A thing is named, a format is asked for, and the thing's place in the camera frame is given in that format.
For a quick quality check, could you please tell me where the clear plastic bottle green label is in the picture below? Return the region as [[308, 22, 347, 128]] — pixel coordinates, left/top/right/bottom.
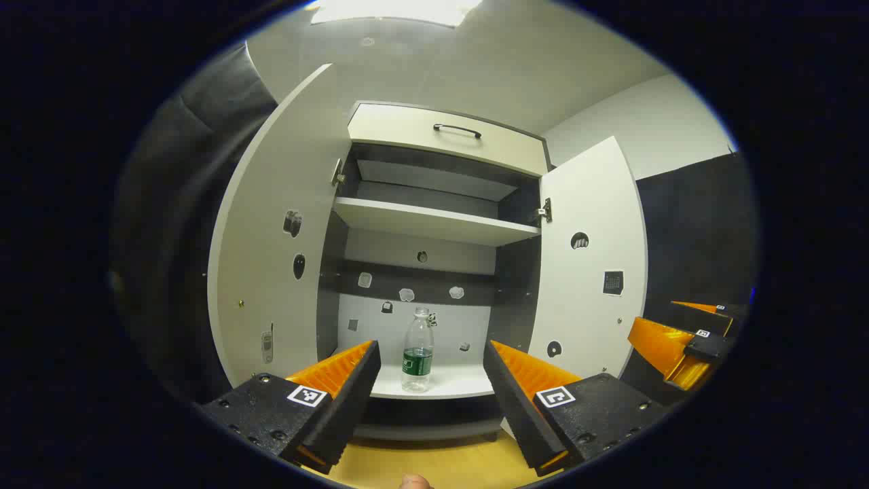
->
[[401, 307, 435, 393]]

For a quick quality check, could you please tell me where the white cabinet door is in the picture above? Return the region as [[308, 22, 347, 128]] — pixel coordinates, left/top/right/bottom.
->
[[207, 62, 355, 391], [526, 136, 649, 381]]

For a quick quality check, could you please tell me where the black backdrop cloth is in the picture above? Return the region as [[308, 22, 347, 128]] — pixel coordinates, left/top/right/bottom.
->
[[109, 41, 758, 408]]

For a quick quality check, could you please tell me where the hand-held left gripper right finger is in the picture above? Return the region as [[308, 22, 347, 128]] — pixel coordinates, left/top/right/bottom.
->
[[482, 338, 671, 477]]

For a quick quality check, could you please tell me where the ceiling light panel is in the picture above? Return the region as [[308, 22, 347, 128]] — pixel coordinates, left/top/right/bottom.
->
[[309, 0, 484, 28]]

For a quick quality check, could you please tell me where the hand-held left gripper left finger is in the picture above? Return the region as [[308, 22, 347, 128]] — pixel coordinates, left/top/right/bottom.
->
[[196, 338, 382, 475]]

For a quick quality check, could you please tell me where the cream cabinet drawer front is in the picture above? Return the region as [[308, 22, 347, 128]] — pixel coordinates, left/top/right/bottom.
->
[[348, 102, 549, 177]]

